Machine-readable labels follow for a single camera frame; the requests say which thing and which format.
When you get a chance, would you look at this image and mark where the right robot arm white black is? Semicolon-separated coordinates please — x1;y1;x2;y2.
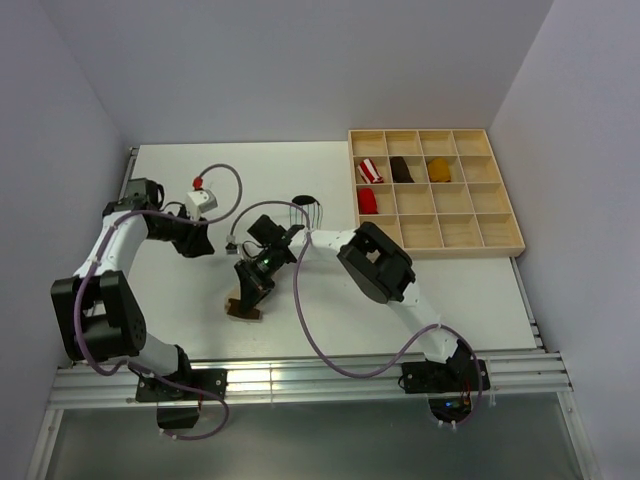
228;215;481;390

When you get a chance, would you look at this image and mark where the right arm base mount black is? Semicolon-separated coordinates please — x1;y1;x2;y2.
398;360;491;431

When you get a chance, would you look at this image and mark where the mustard yellow rolled sock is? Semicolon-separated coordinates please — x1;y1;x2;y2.
427;157;451;183

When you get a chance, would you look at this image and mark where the dark brown rolled sock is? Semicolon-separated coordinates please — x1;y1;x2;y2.
389;156;414;184

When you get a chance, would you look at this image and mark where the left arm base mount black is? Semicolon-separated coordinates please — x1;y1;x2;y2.
135;368;227;433

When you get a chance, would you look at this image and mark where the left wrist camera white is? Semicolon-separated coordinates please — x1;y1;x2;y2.
184;189;218;220

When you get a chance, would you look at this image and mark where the beige brown striped sock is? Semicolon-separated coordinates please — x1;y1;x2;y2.
224;286;262;322

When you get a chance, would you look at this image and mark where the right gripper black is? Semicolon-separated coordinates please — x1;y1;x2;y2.
236;246;283;314

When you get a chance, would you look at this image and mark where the wooden compartment tray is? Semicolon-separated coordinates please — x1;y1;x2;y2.
348;128;525;259

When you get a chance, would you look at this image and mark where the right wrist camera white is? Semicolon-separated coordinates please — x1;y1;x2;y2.
225;235;238;255

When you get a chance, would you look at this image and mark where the aluminium rail frame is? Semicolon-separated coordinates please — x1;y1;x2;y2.
27;144;601;480

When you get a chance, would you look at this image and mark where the white black striped sock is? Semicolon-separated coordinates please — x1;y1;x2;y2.
289;194;324;229

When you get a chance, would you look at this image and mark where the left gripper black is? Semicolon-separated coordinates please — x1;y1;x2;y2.
147;204;215;258

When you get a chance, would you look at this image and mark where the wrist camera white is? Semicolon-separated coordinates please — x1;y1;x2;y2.
225;235;238;255
184;189;218;220

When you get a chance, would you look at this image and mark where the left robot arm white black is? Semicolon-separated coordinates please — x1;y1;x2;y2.
50;178;217;399

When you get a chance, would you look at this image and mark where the red white striped rolled sock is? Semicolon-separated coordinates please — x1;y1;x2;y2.
356;158;384;184

